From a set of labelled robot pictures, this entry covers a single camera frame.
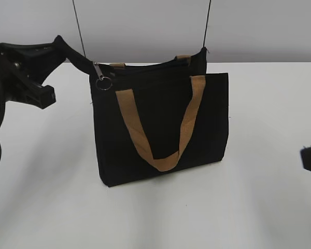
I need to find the metal zipper pull with ring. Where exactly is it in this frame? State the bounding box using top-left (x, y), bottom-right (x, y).
top-left (93, 62), bottom-right (116, 91)

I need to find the tan rear bag handle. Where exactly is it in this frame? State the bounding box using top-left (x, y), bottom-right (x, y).
top-left (110, 55), bottom-right (191, 70)

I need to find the tan front bag handle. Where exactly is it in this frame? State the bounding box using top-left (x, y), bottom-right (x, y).
top-left (116, 75), bottom-right (206, 172)

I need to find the tan bag handle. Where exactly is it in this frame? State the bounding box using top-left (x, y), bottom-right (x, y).
top-left (116, 75), bottom-right (206, 172)
top-left (110, 55), bottom-right (191, 70)

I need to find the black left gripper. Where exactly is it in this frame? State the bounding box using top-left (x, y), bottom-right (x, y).
top-left (0, 41), bottom-right (58, 111)

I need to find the thin black left cord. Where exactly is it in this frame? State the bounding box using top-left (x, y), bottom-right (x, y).
top-left (72, 0), bottom-right (87, 58)

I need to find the black fabric tote bag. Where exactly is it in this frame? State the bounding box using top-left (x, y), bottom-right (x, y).
top-left (54, 36), bottom-right (229, 187)

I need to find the thin black cord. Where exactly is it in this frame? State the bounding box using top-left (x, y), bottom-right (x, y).
top-left (203, 0), bottom-right (213, 49)
top-left (72, 0), bottom-right (87, 58)

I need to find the thin black right cord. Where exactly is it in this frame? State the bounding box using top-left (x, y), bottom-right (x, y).
top-left (203, 0), bottom-right (213, 49)

